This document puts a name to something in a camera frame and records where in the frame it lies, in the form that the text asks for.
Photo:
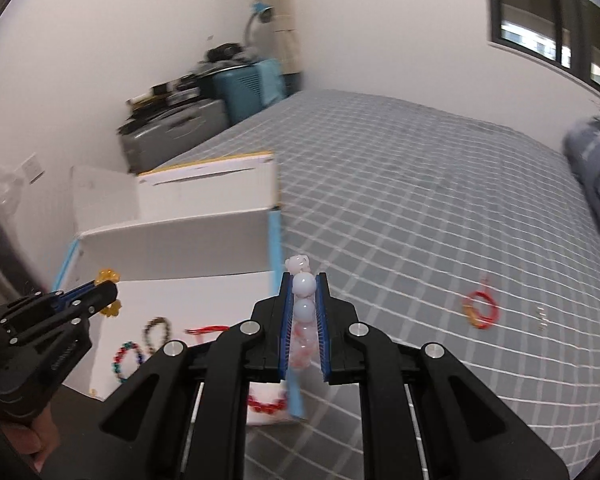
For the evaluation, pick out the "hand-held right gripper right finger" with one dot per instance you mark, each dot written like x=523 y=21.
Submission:
x=322 y=320

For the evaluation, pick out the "blue cardboard box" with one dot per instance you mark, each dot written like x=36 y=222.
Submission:
x=205 y=230

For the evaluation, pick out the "dark framed window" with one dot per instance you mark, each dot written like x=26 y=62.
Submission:
x=540 y=10

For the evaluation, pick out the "dark clutter pile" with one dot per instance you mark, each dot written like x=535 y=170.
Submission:
x=225 y=55

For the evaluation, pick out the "folded blue patterned quilt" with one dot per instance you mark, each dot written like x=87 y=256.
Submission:
x=595 y=170

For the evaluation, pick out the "beige curtain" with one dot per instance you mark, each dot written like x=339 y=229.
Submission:
x=280 y=0

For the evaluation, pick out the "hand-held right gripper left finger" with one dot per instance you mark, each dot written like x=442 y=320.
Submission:
x=283 y=320

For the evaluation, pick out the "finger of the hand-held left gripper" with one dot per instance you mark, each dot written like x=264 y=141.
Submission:
x=97 y=297
x=77 y=290

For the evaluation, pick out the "blue desk lamp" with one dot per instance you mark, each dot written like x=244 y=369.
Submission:
x=262 y=10

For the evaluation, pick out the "teal suitcase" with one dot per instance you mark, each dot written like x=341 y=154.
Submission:
x=250 y=90

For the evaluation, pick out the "pile of dark small items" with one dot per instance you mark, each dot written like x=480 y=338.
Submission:
x=165 y=92

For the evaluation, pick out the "person's left hand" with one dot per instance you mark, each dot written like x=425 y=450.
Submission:
x=35 y=440

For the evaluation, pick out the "grey suitcase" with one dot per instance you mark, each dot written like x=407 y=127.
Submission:
x=170 y=135

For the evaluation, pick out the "white wall socket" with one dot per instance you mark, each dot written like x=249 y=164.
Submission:
x=33 y=170

